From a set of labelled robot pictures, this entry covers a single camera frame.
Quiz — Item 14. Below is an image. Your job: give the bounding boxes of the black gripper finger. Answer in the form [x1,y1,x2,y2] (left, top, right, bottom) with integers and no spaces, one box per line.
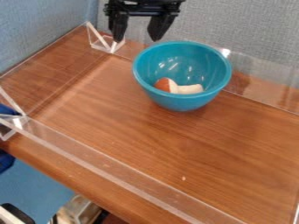
[146,12,177,41]
[108,11,128,43]

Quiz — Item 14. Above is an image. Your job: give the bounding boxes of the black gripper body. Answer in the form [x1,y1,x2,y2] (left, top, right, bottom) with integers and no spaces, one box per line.
[104,0,185,17]

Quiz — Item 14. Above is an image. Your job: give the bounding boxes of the white brown-capped toy mushroom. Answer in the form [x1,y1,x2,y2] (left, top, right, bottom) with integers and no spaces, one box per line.
[153,77,202,95]

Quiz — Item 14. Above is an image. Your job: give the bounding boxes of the blue bowl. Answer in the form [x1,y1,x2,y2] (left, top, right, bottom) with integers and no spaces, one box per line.
[132,41,232,112]

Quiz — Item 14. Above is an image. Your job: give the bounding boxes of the clear acrylic back barrier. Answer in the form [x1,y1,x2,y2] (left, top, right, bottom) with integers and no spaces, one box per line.
[114,42,299,115]

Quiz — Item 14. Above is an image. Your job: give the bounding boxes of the clear acrylic barrier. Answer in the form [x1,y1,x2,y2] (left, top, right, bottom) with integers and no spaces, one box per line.
[0,87,245,224]
[114,42,299,115]

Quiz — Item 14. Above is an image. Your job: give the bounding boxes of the clear acrylic front barrier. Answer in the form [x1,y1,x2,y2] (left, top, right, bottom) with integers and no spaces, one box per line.
[0,87,245,224]

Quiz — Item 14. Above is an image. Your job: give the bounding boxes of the blue fabric object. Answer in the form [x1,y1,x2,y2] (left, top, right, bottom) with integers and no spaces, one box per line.
[0,103,20,174]

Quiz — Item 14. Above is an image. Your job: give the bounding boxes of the black white object bottom-left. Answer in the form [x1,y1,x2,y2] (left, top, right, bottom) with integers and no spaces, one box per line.
[0,203,36,224]

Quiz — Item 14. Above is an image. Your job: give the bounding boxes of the metal frame under table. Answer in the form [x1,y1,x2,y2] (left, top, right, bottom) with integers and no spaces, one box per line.
[46,194,102,224]

